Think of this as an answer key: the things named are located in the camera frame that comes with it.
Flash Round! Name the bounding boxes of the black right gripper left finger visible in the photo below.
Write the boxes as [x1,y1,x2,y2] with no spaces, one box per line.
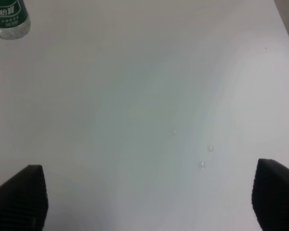
[0,165,49,231]

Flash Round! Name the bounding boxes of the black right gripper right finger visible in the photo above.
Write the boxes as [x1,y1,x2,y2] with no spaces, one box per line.
[251,159,289,231]

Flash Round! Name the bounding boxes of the clear green-label water bottle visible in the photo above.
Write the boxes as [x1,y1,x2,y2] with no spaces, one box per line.
[0,0,31,40]

